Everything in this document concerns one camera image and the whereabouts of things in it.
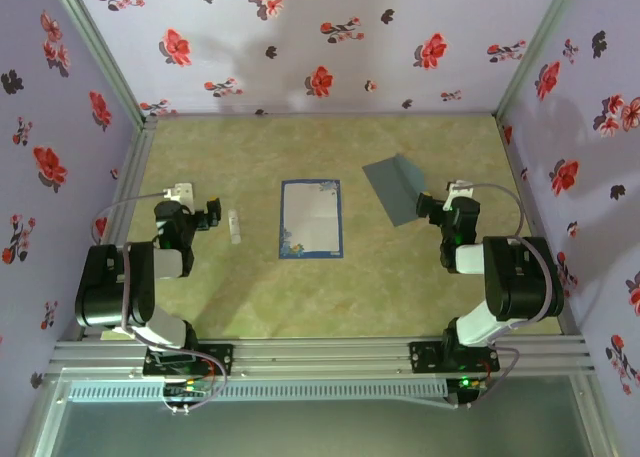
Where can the white glue stick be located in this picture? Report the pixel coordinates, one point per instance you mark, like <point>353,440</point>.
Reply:
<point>234,226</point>

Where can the grey-blue paper envelope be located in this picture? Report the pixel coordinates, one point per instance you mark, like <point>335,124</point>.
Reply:
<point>395,187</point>

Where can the white letter paper blue border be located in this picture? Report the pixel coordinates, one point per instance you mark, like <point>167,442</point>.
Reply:
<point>312,222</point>

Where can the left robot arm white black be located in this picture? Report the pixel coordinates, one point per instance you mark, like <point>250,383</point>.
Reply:
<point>105,287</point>

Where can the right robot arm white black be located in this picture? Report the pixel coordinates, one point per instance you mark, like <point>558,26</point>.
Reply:
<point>520,277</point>

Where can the small circuit board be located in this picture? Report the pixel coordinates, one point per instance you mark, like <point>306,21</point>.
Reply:
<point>187,389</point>
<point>470,383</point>

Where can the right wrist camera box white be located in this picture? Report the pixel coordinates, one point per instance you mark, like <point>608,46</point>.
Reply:
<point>460,189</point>

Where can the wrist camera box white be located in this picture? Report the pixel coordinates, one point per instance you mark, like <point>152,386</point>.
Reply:
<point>182,191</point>
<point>460,189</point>

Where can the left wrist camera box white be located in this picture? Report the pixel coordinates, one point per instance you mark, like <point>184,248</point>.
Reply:
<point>182,191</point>

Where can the aluminium side rail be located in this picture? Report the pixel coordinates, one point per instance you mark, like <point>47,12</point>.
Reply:
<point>520,177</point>
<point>131,177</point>

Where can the thin aluminium wall rail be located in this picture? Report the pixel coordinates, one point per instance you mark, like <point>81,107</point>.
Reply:
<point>425,114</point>

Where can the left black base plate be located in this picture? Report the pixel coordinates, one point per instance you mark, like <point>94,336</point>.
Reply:
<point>220,359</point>

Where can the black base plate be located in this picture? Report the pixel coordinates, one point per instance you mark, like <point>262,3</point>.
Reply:
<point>425,359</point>
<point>220,359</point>

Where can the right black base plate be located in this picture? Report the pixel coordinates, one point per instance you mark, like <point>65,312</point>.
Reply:
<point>425,359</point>

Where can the long aluminium base rail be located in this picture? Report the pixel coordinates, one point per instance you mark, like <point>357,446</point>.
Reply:
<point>320,357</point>

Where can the aluminium corner post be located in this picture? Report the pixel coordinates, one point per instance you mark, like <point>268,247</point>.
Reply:
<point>539,47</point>
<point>100,47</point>

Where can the aluminium frame leg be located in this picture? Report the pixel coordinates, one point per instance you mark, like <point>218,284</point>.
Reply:
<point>42,417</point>
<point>593,417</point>

